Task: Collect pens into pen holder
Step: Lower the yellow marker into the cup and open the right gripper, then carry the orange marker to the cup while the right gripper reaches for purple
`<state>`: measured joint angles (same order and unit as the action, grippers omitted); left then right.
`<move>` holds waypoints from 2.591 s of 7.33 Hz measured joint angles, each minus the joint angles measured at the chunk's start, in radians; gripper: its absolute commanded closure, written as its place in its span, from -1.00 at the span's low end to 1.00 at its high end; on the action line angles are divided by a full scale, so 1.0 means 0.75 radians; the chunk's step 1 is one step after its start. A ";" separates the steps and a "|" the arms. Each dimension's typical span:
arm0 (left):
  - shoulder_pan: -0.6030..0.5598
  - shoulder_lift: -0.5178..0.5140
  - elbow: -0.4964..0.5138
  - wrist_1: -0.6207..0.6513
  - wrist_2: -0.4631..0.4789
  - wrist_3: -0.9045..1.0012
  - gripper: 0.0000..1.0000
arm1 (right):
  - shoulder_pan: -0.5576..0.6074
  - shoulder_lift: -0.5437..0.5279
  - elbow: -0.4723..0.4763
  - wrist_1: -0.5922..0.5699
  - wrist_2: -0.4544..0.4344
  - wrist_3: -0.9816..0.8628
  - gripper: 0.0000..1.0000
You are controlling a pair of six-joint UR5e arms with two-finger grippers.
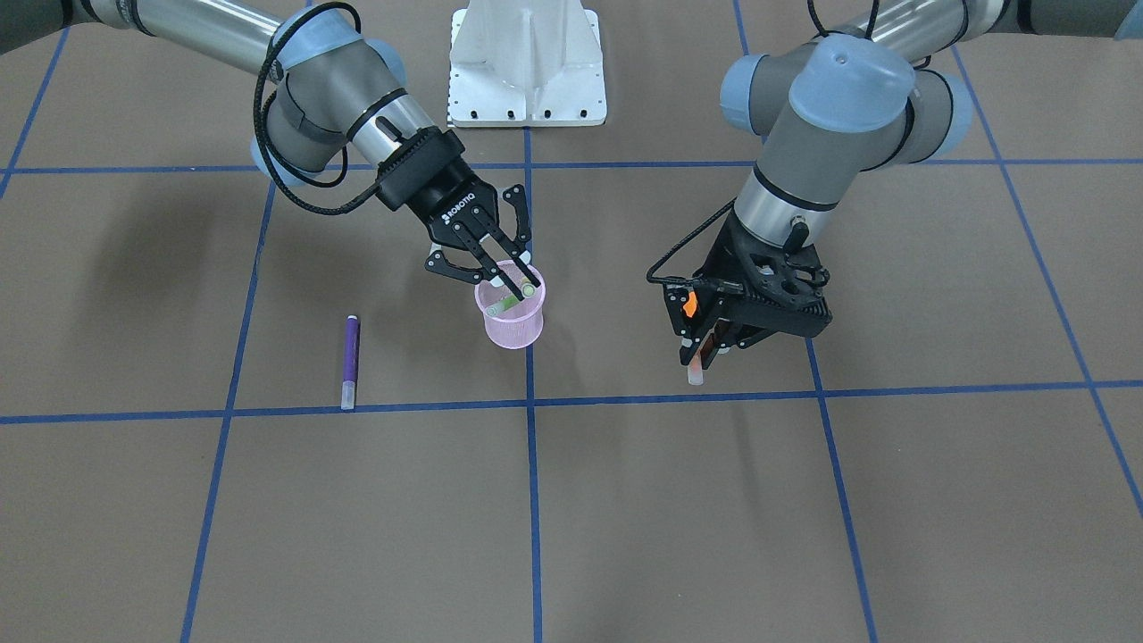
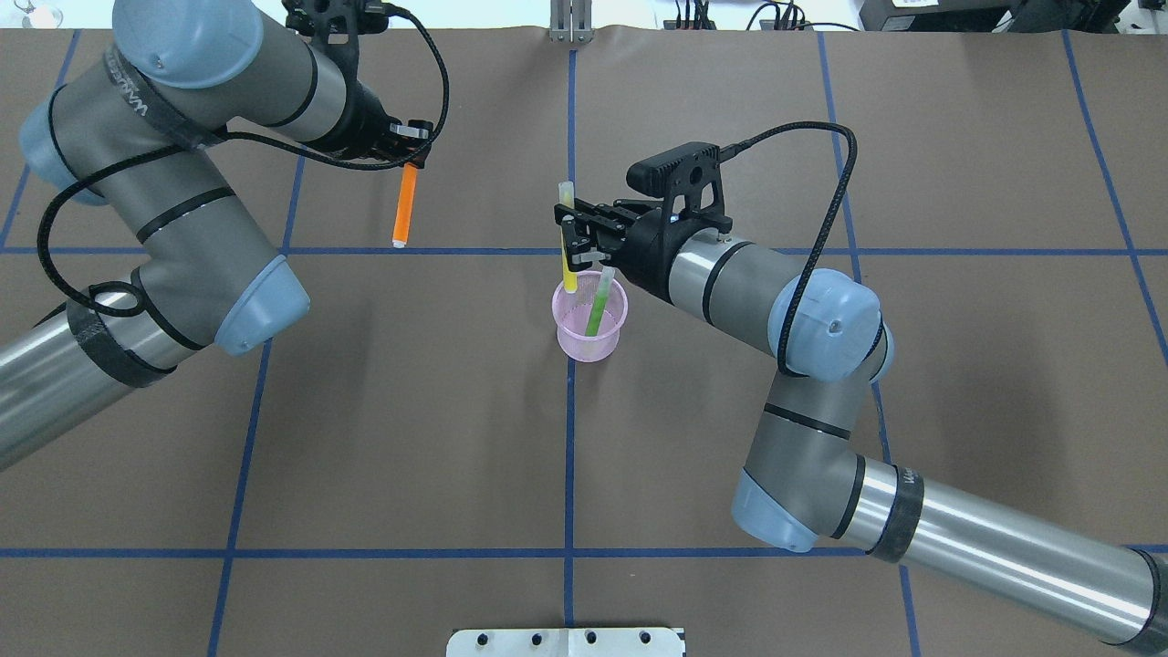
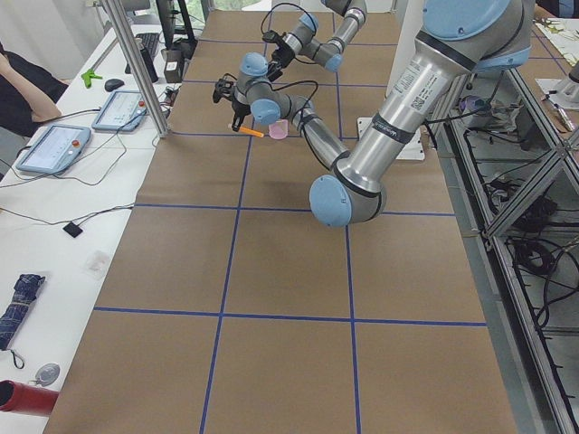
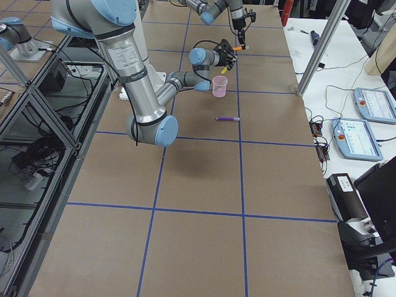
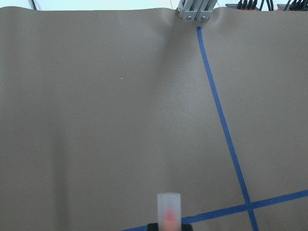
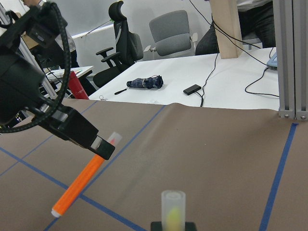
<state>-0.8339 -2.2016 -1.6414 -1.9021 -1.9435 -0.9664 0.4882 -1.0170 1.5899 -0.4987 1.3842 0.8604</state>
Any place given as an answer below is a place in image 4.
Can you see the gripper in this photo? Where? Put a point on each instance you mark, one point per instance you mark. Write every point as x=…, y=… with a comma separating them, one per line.
x=224, y=57
x=238, y=25

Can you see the purple highlighter pen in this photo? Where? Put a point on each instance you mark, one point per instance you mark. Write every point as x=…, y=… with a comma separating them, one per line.
x=234, y=119

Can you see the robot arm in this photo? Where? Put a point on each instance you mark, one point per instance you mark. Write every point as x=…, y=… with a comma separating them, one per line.
x=210, y=10
x=112, y=24

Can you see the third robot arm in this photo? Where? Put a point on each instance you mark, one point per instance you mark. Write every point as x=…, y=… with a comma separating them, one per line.
x=16, y=39

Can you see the pink mesh pen holder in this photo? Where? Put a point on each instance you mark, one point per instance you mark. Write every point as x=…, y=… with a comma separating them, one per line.
x=219, y=84

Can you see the near teach pendant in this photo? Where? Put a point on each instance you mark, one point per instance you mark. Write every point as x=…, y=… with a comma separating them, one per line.
x=355, y=139

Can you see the teach pendant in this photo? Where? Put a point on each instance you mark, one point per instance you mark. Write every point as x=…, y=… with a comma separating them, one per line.
x=375, y=105
x=355, y=139

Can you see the far teach pendant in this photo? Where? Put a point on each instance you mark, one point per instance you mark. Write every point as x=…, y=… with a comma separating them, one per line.
x=375, y=105

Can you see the dark brown box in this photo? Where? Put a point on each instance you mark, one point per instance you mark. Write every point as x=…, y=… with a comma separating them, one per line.
x=344, y=198

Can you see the black monitor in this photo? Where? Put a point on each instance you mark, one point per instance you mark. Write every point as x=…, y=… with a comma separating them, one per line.
x=376, y=188

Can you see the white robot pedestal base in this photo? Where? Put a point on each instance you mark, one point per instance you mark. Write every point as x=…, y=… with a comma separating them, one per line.
x=157, y=79

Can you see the aluminium frame post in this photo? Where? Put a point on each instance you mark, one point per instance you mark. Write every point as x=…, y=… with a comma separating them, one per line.
x=327, y=34

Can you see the usb hub with cables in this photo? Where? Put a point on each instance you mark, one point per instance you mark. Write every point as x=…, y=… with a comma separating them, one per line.
x=316, y=124

